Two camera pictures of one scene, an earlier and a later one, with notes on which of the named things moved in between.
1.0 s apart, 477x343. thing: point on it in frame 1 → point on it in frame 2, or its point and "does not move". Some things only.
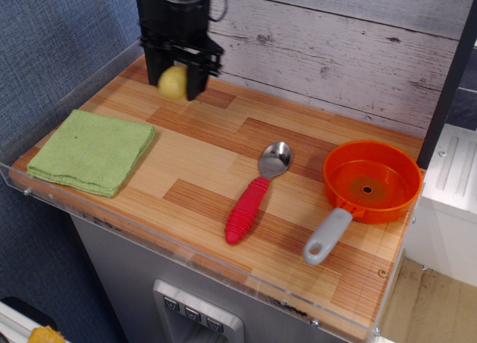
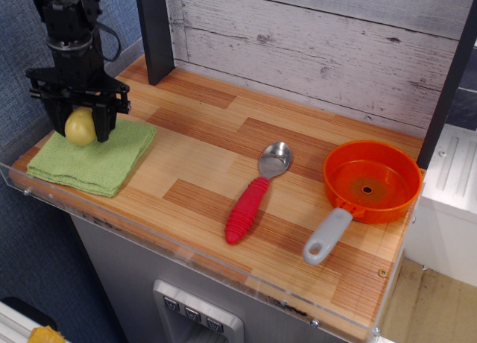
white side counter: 443,233 does not move
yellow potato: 172,82 → 80,127
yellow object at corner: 45,334 does not move
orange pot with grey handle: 371,181 does not move
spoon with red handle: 274,159 does not move
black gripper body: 179,20 → 77,75
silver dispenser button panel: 189,318 does not move
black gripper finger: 197,80 → 105,118
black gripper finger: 157,60 → 58,112
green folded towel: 89,152 does not move
